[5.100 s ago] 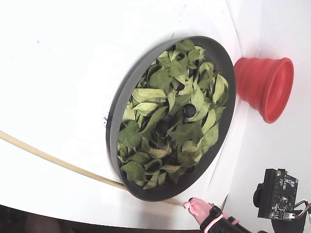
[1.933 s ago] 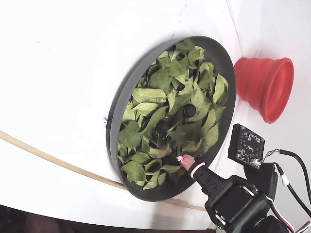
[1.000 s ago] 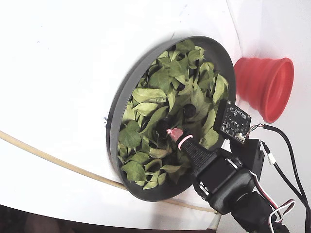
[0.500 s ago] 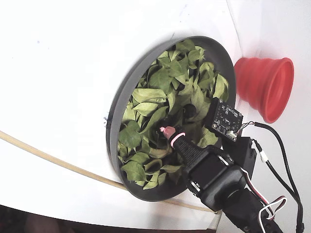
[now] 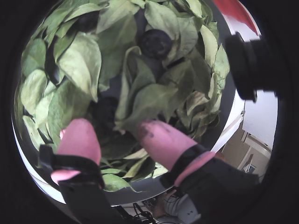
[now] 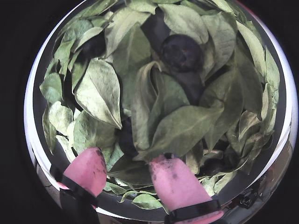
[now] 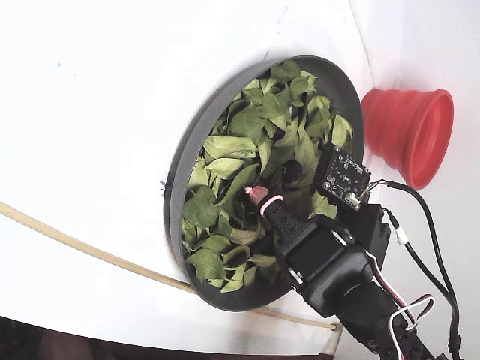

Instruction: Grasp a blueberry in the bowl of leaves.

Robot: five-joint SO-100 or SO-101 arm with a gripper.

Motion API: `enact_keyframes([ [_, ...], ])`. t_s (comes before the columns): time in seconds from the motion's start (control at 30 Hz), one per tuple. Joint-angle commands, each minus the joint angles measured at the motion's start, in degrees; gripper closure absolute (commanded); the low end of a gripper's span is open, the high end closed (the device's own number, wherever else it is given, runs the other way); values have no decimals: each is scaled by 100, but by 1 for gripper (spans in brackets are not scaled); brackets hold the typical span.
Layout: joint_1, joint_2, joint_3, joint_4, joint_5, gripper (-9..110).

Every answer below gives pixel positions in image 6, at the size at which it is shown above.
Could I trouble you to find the pile of green leaves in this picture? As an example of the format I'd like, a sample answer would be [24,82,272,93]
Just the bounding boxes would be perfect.
[39,0,281,210]

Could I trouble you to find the black round bowl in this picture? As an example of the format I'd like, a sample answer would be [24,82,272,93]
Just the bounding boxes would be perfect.
[24,0,293,222]

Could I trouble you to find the pink padded gripper finger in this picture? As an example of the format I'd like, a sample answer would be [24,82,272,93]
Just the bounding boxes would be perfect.
[149,153,228,224]
[50,147,108,224]

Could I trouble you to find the blueberry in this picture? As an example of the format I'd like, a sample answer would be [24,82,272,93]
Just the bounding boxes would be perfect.
[200,158,227,177]
[80,36,106,59]
[160,34,205,73]

